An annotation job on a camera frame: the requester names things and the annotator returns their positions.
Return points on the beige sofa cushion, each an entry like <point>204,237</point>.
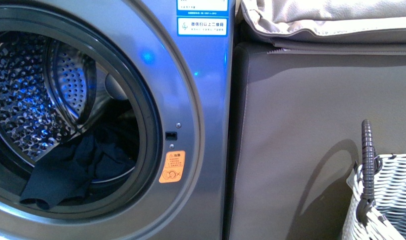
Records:
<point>373,26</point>

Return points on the orange warning sticker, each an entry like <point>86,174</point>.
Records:
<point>173,167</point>

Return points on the blue white energy label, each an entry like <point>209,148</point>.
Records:
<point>202,18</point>

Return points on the dark navy garment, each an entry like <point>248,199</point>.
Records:
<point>107,151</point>

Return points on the grey front-load washing machine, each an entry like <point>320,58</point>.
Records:
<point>178,88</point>

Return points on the steel perforated washer drum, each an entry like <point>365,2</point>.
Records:
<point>50,94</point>

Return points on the dark grey basket handle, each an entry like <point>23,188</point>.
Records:
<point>369,169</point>

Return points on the white woven laundry basket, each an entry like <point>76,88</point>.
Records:
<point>386,220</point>

